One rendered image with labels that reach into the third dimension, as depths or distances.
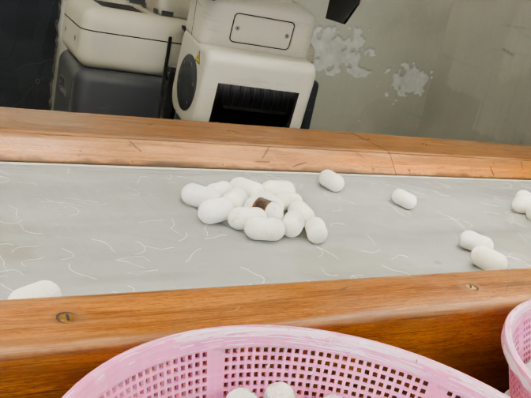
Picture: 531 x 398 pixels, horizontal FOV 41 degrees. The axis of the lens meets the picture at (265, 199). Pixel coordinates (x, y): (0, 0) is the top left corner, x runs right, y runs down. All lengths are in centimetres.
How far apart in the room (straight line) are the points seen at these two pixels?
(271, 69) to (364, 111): 191
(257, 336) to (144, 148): 39
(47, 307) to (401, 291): 24
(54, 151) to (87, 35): 81
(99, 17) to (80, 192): 89
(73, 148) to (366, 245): 30
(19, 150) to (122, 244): 20
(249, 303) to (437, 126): 288
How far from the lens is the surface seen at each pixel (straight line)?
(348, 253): 63
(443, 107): 327
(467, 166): 103
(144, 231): 58
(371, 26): 313
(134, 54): 154
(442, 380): 42
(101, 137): 75
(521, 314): 54
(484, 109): 308
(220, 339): 40
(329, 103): 310
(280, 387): 41
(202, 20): 132
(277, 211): 64
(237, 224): 61
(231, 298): 44
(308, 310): 45
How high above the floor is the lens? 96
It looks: 18 degrees down
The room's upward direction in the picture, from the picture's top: 12 degrees clockwise
